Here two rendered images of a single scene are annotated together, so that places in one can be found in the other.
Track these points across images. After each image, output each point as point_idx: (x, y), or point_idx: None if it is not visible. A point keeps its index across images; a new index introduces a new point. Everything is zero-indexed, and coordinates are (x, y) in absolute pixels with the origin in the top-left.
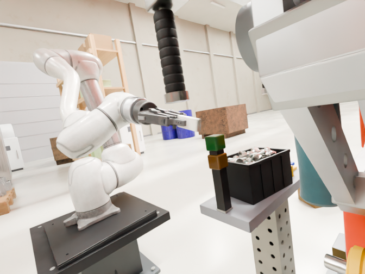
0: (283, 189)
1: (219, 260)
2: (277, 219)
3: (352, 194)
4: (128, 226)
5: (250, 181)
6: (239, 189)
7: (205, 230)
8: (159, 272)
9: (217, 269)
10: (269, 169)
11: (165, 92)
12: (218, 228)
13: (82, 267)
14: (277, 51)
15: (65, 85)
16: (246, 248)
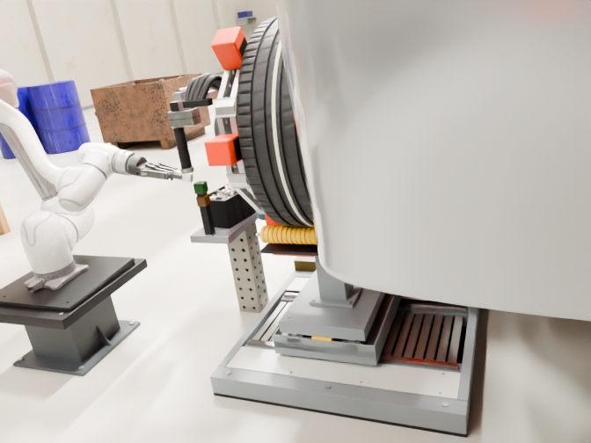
0: (250, 216)
1: (200, 301)
2: (248, 240)
3: (259, 206)
4: (113, 274)
5: (227, 212)
6: (219, 219)
7: (177, 284)
8: (140, 324)
9: (200, 307)
10: (238, 202)
11: (181, 167)
12: (193, 279)
13: (87, 309)
14: (231, 179)
15: (25, 135)
16: (226, 286)
